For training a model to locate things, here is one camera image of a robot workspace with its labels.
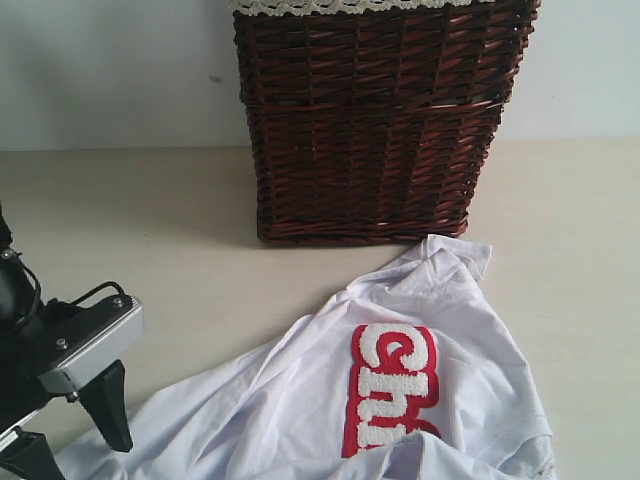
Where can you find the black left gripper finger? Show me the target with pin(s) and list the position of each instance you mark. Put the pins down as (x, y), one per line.
(103, 399)
(28, 456)

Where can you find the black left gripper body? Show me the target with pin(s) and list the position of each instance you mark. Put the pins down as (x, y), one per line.
(26, 352)

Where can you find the white t-shirt red patch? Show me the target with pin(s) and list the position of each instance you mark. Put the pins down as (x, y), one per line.
(406, 373)

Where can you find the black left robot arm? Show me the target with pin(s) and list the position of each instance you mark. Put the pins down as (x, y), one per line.
(21, 297)

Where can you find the dark brown wicker basket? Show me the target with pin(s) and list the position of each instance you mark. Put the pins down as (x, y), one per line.
(373, 128)

